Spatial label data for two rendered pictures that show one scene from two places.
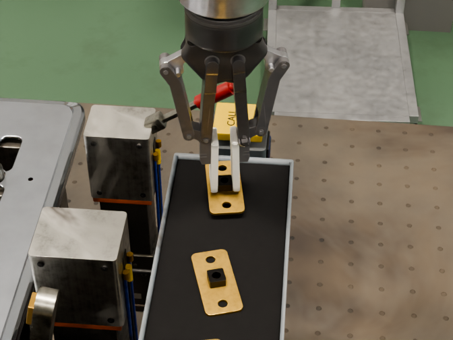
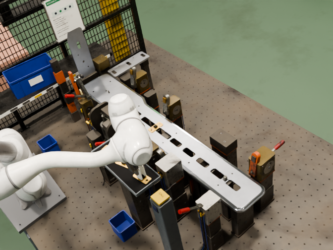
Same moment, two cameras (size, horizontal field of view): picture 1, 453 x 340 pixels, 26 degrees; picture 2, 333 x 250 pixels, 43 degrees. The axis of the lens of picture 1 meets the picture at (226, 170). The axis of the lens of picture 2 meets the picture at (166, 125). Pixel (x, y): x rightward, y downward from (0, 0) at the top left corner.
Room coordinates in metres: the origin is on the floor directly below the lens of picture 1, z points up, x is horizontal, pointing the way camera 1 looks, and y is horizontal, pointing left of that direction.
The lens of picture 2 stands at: (1.85, -0.60, 2.56)
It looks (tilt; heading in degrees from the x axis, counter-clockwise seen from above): 43 degrees down; 143
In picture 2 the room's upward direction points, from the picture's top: 12 degrees counter-clockwise
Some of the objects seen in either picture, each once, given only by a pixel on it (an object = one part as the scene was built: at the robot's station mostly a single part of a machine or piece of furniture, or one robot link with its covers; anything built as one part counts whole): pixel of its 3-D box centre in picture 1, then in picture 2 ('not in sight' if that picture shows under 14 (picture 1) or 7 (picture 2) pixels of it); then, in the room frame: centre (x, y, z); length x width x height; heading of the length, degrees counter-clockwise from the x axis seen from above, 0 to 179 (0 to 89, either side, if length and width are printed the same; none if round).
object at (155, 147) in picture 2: not in sight; (152, 174); (0.61, 0.17, 0.89); 0.12 x 0.08 x 0.38; 85
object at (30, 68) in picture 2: not in sight; (31, 75); (-0.46, 0.15, 1.10); 0.30 x 0.17 x 0.13; 79
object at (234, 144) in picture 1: (234, 159); (138, 173); (0.79, -0.01, 1.21); 0.03 x 0.01 x 0.07; 5
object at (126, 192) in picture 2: not in sight; (135, 195); (0.66, 0.01, 0.92); 0.10 x 0.08 x 0.45; 175
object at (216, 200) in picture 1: (224, 183); (141, 176); (0.79, 0.00, 1.17); 0.08 x 0.04 x 0.01; 5
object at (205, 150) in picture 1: (197, 142); not in sight; (0.79, 0.03, 1.23); 0.03 x 0.01 x 0.05; 95
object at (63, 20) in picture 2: not in sight; (64, 16); (-0.54, 0.55, 1.30); 0.23 x 0.02 x 0.31; 85
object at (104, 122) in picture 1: (138, 216); (208, 225); (1.03, 0.13, 0.88); 0.12 x 0.07 x 0.36; 85
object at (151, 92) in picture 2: not in sight; (155, 110); (0.21, 0.57, 0.84); 0.10 x 0.05 x 0.29; 85
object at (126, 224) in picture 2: not in sight; (123, 226); (0.63, -0.10, 0.75); 0.11 x 0.10 x 0.09; 175
